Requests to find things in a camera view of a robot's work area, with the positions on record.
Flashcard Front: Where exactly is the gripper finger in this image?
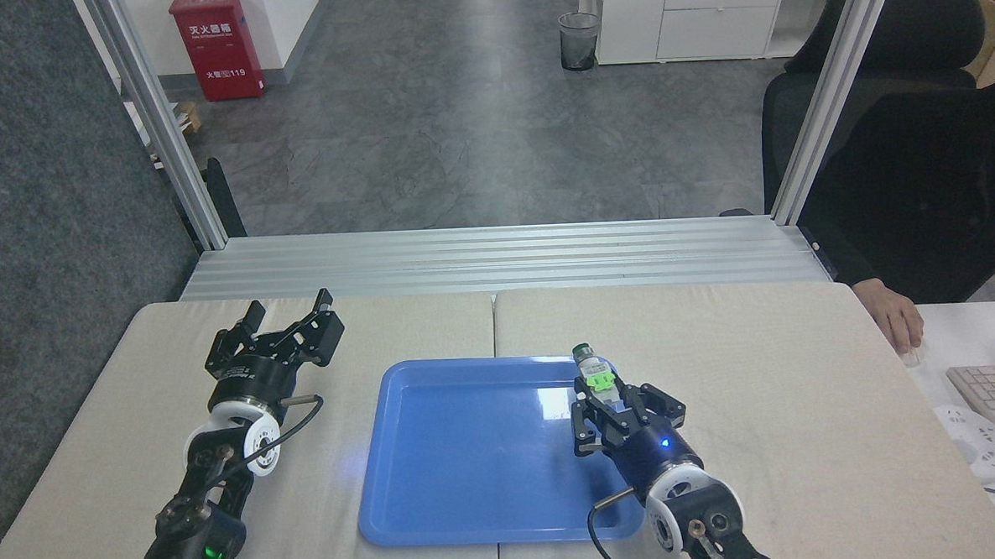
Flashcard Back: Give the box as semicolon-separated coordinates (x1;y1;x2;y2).
623;380;689;433
203;300;270;378
569;385;621;459
269;288;347;371

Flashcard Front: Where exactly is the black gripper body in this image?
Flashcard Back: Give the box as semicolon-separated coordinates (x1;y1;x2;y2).
604;412;706;502
207;348;304;410

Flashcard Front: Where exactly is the switch part with green clip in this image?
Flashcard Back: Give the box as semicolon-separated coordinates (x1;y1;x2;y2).
570;339;623;413

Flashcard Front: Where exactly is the blue plastic tray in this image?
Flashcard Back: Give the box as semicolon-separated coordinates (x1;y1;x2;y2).
351;350;648;551

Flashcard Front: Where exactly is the person's hand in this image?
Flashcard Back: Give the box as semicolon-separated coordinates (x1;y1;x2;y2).
851;277;928;357

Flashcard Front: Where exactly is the black partition foot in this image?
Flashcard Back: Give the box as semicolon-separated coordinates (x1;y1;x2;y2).
202;155;248;242

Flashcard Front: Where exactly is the grey felt partition panel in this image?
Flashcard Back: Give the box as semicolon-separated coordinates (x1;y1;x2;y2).
0;0;217;559

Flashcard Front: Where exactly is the small cardboard box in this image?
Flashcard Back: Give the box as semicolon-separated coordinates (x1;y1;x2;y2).
169;100;205;136

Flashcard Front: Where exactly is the red fire extinguisher box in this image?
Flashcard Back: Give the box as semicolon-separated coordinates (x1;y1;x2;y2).
169;0;268;105

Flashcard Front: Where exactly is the white power strip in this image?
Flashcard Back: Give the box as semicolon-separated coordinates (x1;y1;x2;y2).
926;401;995;488

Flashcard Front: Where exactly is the white keyboard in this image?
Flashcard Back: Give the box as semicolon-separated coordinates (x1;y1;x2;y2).
944;363;995;431

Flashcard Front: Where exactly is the person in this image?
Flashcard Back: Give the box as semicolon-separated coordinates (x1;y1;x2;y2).
794;69;995;311

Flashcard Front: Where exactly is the black mesh waste bin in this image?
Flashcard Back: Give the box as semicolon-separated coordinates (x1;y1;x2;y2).
557;10;604;73

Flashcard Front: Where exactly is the white drawer cabinet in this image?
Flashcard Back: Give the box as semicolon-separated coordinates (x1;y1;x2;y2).
579;0;796;67

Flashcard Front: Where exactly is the black office chair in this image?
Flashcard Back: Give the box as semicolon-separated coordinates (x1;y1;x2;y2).
711;0;995;220

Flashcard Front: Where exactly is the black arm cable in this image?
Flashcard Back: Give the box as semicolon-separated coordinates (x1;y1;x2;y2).
586;487;643;559
216;393;329;488

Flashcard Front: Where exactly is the silver aluminium rail bed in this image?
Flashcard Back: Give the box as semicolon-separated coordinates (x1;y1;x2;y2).
178;211;831;310

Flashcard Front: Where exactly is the silver aluminium post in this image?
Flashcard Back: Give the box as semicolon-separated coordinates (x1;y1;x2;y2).
760;0;916;227
72;0;230;257

